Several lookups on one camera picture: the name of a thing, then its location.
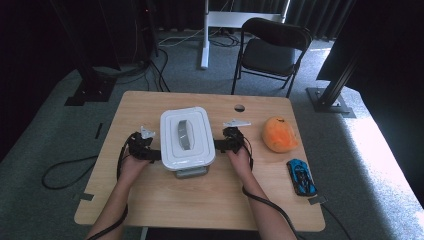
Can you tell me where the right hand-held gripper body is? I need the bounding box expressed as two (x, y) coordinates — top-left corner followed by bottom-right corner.
(222, 119), (252, 154)

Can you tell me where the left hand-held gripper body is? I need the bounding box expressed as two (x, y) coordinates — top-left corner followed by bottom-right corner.
(126, 125), (156, 161)

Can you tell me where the white box lid grey handle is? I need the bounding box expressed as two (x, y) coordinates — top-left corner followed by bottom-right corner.
(159, 106), (217, 172)

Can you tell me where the clear plastic storage box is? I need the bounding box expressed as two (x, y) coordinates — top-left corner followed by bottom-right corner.
(173, 164), (211, 179)

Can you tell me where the orange plush toy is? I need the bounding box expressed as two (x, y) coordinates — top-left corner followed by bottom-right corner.
(261, 115), (299, 154)

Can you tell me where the blue toy car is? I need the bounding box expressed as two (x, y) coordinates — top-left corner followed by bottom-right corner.
(285, 158), (318, 197)

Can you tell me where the person's left hand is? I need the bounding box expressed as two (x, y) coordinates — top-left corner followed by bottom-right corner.
(118, 153), (149, 183)

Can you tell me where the person's right hand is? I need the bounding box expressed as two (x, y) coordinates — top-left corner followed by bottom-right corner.
(227, 148), (254, 183)

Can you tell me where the grey tape strip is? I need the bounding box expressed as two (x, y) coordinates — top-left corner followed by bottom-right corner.
(307, 195), (328, 206)
(73, 192), (95, 202)

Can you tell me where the black metal stand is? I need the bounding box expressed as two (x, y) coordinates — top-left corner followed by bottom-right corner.
(305, 33), (357, 119)
(49, 0), (118, 107)

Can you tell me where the black folding chair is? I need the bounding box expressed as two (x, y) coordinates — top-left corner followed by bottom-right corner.
(230, 17), (314, 99)

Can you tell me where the dark curtain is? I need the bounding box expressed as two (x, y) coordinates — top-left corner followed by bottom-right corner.
(156, 0), (354, 41)

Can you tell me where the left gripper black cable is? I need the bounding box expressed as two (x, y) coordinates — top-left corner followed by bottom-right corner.
(85, 136), (132, 240)

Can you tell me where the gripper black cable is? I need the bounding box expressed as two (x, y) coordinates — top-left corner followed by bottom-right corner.
(241, 136), (301, 240)
(85, 136), (132, 240)

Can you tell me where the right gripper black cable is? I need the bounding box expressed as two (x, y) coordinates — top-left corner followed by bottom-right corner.
(241, 136), (301, 240)

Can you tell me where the black floor cable bundle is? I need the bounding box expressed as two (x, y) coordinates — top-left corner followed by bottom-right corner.
(116, 49), (171, 93)

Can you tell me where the black looped floor cable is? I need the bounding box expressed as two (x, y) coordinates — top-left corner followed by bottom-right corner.
(41, 154), (99, 191)

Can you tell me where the white metal desk frame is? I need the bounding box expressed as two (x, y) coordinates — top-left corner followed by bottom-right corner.
(199, 0), (291, 70)

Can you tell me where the white floor cable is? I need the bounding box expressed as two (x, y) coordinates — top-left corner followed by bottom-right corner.
(158, 28), (205, 47)

